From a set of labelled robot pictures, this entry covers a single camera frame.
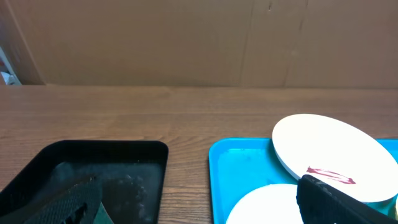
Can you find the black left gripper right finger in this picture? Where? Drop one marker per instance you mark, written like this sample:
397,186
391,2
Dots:
320,203

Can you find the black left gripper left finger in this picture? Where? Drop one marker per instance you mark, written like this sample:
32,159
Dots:
75,203

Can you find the light blue plate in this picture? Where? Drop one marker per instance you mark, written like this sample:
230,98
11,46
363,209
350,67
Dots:
271,204

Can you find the white pink plate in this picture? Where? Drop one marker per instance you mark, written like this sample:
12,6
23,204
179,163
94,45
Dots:
336,153

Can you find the pink green sponge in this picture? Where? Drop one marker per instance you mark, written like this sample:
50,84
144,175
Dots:
102,216

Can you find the black plastic tray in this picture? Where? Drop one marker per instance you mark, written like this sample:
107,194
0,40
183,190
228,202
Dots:
131,174

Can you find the blue plastic tray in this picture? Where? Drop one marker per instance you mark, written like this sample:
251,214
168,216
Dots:
239,165

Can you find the yellow green plate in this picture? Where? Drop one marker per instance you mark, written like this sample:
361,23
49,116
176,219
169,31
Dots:
396,209

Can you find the brown cardboard backdrop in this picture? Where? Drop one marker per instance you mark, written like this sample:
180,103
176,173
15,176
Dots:
254,43

